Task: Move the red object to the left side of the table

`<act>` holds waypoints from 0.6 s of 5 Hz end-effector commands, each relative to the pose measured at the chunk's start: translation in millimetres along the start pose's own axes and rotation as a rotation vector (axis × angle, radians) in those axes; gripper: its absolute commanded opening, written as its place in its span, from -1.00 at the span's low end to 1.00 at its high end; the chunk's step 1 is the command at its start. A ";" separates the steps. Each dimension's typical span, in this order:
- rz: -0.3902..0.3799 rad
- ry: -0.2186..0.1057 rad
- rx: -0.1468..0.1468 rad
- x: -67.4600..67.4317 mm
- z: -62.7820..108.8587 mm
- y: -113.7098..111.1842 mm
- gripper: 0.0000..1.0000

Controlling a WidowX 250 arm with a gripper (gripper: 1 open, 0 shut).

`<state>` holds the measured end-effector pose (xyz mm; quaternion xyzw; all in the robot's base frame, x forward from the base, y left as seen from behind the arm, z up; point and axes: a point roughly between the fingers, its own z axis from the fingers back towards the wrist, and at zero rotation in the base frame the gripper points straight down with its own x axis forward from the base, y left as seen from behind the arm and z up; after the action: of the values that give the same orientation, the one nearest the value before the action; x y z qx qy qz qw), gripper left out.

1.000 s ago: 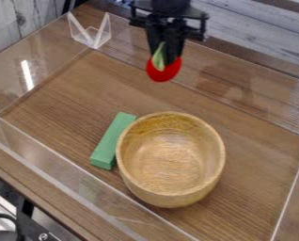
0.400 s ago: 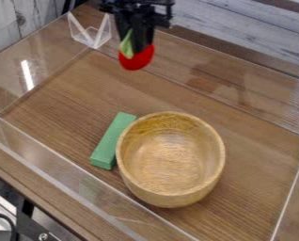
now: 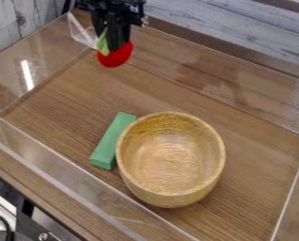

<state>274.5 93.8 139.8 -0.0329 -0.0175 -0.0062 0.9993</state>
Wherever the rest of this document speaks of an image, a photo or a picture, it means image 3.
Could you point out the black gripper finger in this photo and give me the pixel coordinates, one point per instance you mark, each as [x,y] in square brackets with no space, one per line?
[98,21]
[118,31]

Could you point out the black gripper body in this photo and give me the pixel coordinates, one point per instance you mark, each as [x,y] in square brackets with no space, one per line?
[131,9]

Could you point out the red plush strawberry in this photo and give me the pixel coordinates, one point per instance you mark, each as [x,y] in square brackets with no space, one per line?
[112,58]

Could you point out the green rectangular block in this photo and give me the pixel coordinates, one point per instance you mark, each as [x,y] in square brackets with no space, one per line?
[103,157]

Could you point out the wooden bowl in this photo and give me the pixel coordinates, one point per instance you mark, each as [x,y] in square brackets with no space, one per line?
[171,158]

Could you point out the clear acrylic corner bracket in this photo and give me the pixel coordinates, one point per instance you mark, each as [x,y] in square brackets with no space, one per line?
[87,37]

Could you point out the black table leg bracket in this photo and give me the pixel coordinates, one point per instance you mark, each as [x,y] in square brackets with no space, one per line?
[28,227]

